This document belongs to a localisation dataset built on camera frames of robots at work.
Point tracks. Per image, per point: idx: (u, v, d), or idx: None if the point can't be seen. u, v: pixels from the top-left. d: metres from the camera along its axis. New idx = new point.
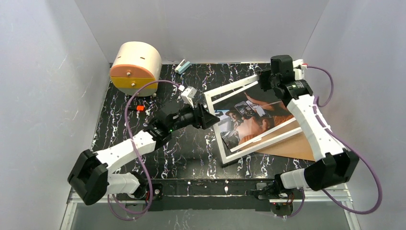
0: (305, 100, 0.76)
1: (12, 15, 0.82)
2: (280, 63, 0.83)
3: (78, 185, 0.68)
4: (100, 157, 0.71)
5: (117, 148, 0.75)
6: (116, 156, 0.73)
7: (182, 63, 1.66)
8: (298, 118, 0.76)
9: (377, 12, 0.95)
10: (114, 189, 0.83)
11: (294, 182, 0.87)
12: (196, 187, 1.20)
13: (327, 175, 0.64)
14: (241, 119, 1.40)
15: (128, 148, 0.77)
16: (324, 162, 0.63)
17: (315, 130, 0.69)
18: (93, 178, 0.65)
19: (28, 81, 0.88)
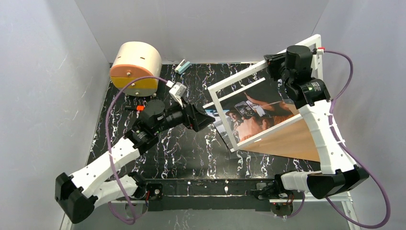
0: (321, 108, 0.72)
1: (12, 15, 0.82)
2: (297, 59, 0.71)
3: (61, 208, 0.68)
4: (76, 179, 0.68)
5: (93, 166, 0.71)
6: (93, 176, 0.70)
7: (182, 63, 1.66)
8: (311, 125, 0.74)
9: (377, 12, 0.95)
10: (110, 198, 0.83)
11: (295, 184, 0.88)
12: (196, 187, 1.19)
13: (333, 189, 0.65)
14: (241, 119, 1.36)
15: (106, 165, 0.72)
16: (334, 179, 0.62)
17: (329, 144, 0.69)
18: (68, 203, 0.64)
19: (28, 81, 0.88)
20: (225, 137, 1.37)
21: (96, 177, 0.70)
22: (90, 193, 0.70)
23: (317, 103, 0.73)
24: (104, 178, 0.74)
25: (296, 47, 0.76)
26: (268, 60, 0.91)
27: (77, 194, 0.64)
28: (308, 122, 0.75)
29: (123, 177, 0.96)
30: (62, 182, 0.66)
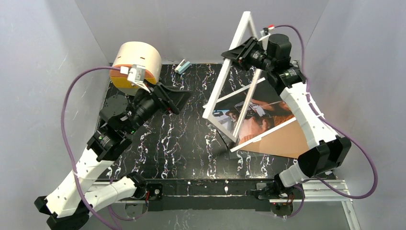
0: (298, 89, 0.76)
1: (12, 15, 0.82)
2: (277, 48, 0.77)
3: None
4: (51, 203, 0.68)
5: (62, 188, 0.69)
6: (63, 198, 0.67)
7: (182, 63, 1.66)
8: (292, 106, 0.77)
9: (377, 12, 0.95)
10: (110, 201, 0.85)
11: (292, 177, 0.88)
12: (196, 187, 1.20)
13: (321, 162, 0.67)
14: (241, 119, 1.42)
15: (73, 184, 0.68)
16: (319, 150, 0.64)
17: (310, 118, 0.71)
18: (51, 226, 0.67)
19: (28, 81, 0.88)
20: (225, 137, 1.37)
21: (66, 200, 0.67)
22: (73, 210, 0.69)
23: (295, 86, 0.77)
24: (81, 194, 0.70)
25: (278, 36, 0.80)
26: (239, 58, 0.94)
27: (51, 221, 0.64)
28: (290, 105, 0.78)
29: (122, 178, 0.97)
30: (39, 209, 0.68)
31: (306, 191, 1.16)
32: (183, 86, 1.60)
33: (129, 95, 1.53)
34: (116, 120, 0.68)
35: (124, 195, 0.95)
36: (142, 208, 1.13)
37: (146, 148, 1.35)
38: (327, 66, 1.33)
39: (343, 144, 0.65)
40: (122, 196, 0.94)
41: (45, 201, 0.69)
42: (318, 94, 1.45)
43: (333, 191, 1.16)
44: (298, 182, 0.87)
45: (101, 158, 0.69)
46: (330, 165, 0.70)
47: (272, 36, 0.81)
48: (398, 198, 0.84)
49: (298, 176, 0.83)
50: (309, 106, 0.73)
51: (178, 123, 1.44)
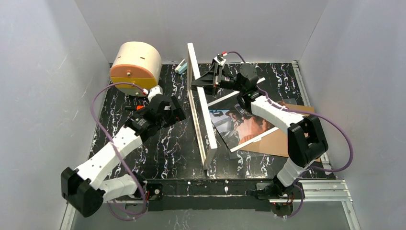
0: (259, 99, 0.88)
1: (12, 15, 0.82)
2: (247, 80, 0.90)
3: (71, 202, 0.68)
4: (82, 172, 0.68)
5: (97, 158, 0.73)
6: (98, 166, 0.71)
7: (182, 63, 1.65)
8: (262, 114, 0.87)
9: (377, 12, 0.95)
10: (115, 194, 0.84)
11: (289, 174, 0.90)
12: (196, 187, 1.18)
13: (302, 143, 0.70)
14: (241, 119, 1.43)
15: (110, 155, 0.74)
16: (292, 130, 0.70)
17: (276, 112, 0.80)
18: (80, 195, 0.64)
19: (28, 81, 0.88)
20: (225, 137, 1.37)
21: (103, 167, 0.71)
22: (99, 183, 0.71)
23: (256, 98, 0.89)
24: (109, 168, 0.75)
25: (246, 69, 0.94)
26: (216, 84, 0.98)
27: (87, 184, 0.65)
28: (262, 114, 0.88)
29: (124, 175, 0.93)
30: (68, 176, 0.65)
31: (306, 191, 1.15)
32: (183, 86, 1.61)
33: (128, 95, 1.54)
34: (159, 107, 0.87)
35: (126, 192, 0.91)
36: None
37: (146, 148, 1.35)
38: (328, 66, 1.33)
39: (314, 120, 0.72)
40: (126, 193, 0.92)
41: (76, 170, 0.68)
42: (318, 94, 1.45)
43: (333, 191, 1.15)
44: (296, 178, 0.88)
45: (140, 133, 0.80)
46: (319, 148, 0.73)
47: (242, 68, 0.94)
48: (398, 198, 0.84)
49: (294, 170, 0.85)
50: (271, 106, 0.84)
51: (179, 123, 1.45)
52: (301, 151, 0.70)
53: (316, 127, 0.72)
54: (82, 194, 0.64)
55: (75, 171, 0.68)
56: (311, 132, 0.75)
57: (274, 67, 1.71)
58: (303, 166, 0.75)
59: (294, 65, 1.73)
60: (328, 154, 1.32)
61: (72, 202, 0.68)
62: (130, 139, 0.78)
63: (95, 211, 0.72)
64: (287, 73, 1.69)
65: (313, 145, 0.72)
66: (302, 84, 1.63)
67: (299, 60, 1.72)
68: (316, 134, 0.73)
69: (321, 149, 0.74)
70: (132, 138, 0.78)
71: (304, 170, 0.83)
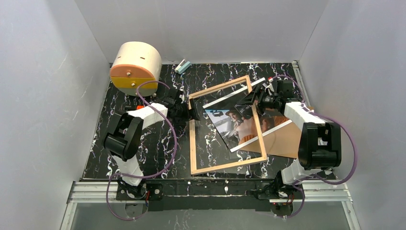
0: (294, 103, 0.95)
1: (12, 16, 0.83)
2: (282, 83, 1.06)
3: (114, 141, 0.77)
4: (132, 113, 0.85)
5: (141, 110, 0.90)
6: (143, 114, 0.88)
7: (182, 63, 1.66)
8: (292, 117, 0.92)
9: (377, 13, 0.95)
10: (131, 168, 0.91)
11: (291, 172, 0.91)
12: (196, 187, 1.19)
13: (312, 143, 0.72)
14: (241, 119, 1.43)
15: (151, 110, 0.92)
16: (308, 126, 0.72)
17: (303, 113, 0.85)
18: (132, 128, 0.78)
19: (28, 81, 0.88)
20: (225, 137, 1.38)
21: (147, 115, 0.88)
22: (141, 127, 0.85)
23: (291, 102, 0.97)
24: (148, 122, 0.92)
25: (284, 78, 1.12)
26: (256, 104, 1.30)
27: (139, 119, 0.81)
28: (291, 115, 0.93)
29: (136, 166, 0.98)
30: (120, 115, 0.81)
31: (306, 191, 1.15)
32: (182, 86, 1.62)
33: (128, 95, 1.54)
34: (175, 94, 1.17)
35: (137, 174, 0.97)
36: (142, 208, 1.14)
37: (146, 148, 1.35)
38: (328, 66, 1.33)
39: (334, 127, 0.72)
40: (133, 180, 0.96)
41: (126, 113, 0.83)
42: (318, 95, 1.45)
43: (333, 191, 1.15)
44: (297, 179, 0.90)
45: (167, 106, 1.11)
46: (330, 157, 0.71)
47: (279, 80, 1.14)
48: (398, 198, 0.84)
49: (296, 170, 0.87)
50: (303, 108, 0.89)
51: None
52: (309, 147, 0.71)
53: (334, 136, 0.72)
54: (136, 125, 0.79)
55: (126, 113, 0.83)
56: (328, 140, 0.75)
57: (274, 67, 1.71)
58: (306, 166, 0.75)
59: (294, 64, 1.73)
60: None
61: (114, 141, 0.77)
62: (163, 108, 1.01)
63: (127, 159, 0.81)
64: (287, 73, 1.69)
65: (325, 150, 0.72)
66: (302, 84, 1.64)
67: (299, 60, 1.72)
68: (332, 141, 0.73)
69: (331, 160, 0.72)
70: (163, 108, 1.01)
71: (305, 174, 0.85)
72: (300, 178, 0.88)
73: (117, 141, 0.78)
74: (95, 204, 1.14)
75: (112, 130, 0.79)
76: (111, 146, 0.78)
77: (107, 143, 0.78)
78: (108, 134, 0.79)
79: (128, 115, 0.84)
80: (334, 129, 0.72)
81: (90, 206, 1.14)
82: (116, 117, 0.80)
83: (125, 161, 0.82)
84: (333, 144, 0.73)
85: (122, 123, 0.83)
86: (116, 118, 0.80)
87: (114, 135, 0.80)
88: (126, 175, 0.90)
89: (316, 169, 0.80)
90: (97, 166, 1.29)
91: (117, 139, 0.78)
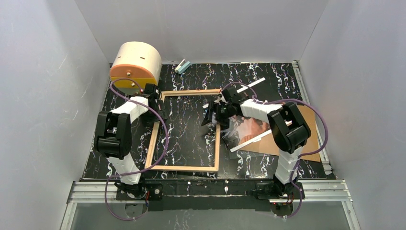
0: (247, 101, 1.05)
1: (12, 16, 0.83)
2: (226, 91, 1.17)
3: (106, 142, 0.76)
4: (117, 112, 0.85)
5: (123, 106, 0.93)
6: (127, 109, 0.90)
7: (182, 63, 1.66)
8: (251, 113, 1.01)
9: (377, 13, 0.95)
10: (129, 166, 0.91)
11: (283, 166, 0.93)
12: (196, 187, 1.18)
13: (282, 128, 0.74)
14: (241, 119, 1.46)
15: (132, 104, 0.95)
16: (271, 116, 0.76)
17: (259, 106, 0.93)
18: (121, 125, 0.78)
19: (28, 81, 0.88)
20: (225, 137, 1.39)
21: (131, 109, 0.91)
22: None
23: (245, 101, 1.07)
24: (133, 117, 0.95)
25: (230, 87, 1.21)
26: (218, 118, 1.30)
27: (126, 114, 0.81)
28: (250, 112, 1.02)
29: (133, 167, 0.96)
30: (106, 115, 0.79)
31: (306, 191, 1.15)
32: (182, 86, 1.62)
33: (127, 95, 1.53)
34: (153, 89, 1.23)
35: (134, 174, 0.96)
36: (142, 208, 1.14)
37: (146, 148, 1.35)
38: (328, 66, 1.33)
39: (290, 106, 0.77)
40: (132, 178, 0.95)
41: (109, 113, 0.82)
42: (317, 94, 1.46)
43: (333, 191, 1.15)
44: (291, 170, 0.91)
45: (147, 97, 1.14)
46: (301, 132, 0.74)
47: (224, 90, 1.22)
48: (398, 199, 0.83)
49: (286, 161, 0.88)
50: (256, 103, 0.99)
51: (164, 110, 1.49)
52: (283, 133, 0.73)
53: (294, 112, 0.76)
54: (124, 121, 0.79)
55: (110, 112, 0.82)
56: (292, 119, 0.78)
57: (274, 67, 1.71)
58: (289, 151, 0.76)
59: (294, 64, 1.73)
60: (328, 154, 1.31)
61: (108, 141, 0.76)
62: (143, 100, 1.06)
63: (123, 156, 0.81)
64: (287, 73, 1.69)
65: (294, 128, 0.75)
66: (302, 84, 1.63)
67: (299, 60, 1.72)
68: (295, 119, 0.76)
69: (303, 134, 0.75)
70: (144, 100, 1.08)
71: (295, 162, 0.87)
72: (293, 167, 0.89)
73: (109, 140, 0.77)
74: (95, 204, 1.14)
75: (101, 132, 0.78)
76: (106, 148, 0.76)
77: (99, 146, 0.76)
78: (99, 137, 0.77)
79: (113, 114, 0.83)
80: (291, 108, 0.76)
81: (90, 207, 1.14)
82: (101, 118, 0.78)
83: (121, 159, 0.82)
84: (298, 120, 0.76)
85: (109, 123, 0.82)
86: (101, 119, 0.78)
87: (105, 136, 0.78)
88: (125, 174, 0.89)
89: (298, 149, 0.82)
90: (97, 166, 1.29)
91: (109, 138, 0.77)
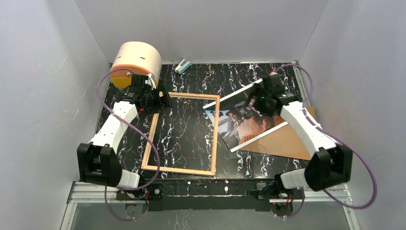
0: (294, 107, 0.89)
1: (12, 16, 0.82)
2: (269, 79, 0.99)
3: (94, 178, 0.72)
4: (98, 142, 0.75)
5: (105, 129, 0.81)
6: (110, 133, 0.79)
7: (182, 63, 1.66)
8: (292, 122, 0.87)
9: (378, 12, 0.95)
10: (124, 182, 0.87)
11: (294, 181, 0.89)
12: (196, 187, 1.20)
13: (325, 174, 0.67)
14: (241, 119, 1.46)
15: (116, 124, 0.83)
16: (319, 155, 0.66)
17: (307, 128, 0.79)
18: (105, 162, 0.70)
19: (28, 81, 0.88)
20: (225, 137, 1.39)
21: (114, 132, 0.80)
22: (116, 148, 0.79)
23: (288, 104, 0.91)
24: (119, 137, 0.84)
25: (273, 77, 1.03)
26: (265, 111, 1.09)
27: (108, 148, 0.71)
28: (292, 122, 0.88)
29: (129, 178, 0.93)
30: (85, 150, 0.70)
31: (306, 191, 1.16)
32: (182, 86, 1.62)
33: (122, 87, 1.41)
34: (140, 81, 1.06)
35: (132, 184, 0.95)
36: (142, 208, 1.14)
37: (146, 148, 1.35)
38: (328, 66, 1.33)
39: (345, 152, 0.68)
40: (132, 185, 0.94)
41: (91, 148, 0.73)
42: (317, 94, 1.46)
43: (334, 191, 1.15)
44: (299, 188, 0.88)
45: (133, 101, 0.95)
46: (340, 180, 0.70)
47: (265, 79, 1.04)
48: (398, 199, 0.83)
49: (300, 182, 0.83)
50: (307, 119, 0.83)
51: (164, 111, 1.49)
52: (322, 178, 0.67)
53: (345, 160, 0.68)
54: (107, 158, 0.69)
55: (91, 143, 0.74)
56: (337, 163, 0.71)
57: (274, 67, 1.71)
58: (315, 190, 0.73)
59: (294, 65, 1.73)
60: None
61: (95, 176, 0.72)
62: (129, 108, 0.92)
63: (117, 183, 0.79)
64: (287, 73, 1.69)
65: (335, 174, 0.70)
66: (302, 84, 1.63)
67: (299, 60, 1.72)
68: (342, 165, 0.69)
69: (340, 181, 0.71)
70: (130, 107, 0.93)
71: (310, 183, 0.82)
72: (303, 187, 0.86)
73: (97, 172, 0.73)
74: (94, 204, 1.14)
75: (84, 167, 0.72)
76: (95, 180, 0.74)
77: (87, 178, 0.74)
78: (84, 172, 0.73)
79: (95, 145, 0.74)
80: (345, 154, 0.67)
81: (90, 207, 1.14)
82: (82, 155, 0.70)
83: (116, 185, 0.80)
84: (343, 166, 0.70)
85: (93, 154, 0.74)
86: (82, 156, 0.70)
87: (90, 169, 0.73)
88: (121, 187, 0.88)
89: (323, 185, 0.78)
90: None
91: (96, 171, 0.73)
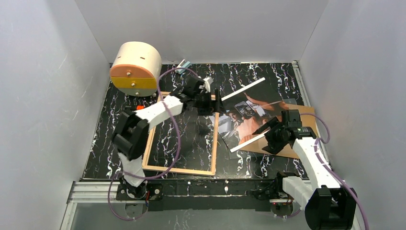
0: (306, 141, 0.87)
1: (12, 16, 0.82)
2: (286, 113, 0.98)
3: (119, 141, 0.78)
4: (140, 114, 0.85)
5: (152, 109, 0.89)
6: (152, 114, 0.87)
7: (182, 63, 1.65)
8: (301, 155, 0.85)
9: (378, 12, 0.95)
10: (134, 168, 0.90)
11: (293, 190, 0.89)
12: (196, 187, 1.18)
13: (323, 212, 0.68)
14: (241, 119, 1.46)
15: (161, 110, 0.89)
16: (320, 192, 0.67)
17: (313, 164, 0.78)
18: (137, 131, 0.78)
19: (28, 81, 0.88)
20: (225, 137, 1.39)
21: (156, 115, 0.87)
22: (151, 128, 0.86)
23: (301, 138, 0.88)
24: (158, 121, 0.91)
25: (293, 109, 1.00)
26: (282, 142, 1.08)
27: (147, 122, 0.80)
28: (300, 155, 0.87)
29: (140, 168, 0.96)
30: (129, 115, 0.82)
31: None
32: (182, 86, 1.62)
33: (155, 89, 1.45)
34: (195, 85, 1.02)
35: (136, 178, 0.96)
36: (142, 208, 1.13)
37: None
38: (328, 66, 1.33)
39: (348, 196, 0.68)
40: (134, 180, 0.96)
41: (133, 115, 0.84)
42: (317, 94, 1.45)
43: None
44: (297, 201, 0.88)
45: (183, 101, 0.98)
46: (339, 224, 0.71)
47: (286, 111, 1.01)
48: (397, 199, 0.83)
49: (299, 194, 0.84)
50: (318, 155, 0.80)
51: None
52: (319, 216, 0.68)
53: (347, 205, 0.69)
54: (141, 128, 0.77)
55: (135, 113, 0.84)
56: (340, 206, 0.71)
57: (274, 67, 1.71)
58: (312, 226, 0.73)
59: (294, 65, 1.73)
60: (328, 154, 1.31)
61: (121, 140, 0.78)
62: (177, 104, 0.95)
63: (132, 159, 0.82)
64: (287, 73, 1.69)
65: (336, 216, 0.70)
66: (302, 84, 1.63)
67: (299, 60, 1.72)
68: (344, 210, 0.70)
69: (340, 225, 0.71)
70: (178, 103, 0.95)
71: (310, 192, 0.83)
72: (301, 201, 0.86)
73: (124, 138, 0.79)
74: (94, 204, 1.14)
75: (119, 130, 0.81)
76: (118, 145, 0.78)
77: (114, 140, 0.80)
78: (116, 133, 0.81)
79: (136, 115, 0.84)
80: (349, 197, 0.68)
81: (90, 207, 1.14)
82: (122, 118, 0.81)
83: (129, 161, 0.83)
84: (344, 211, 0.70)
85: (131, 123, 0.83)
86: (122, 119, 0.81)
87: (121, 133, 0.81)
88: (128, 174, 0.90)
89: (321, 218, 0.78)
90: (97, 166, 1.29)
91: (123, 137, 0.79)
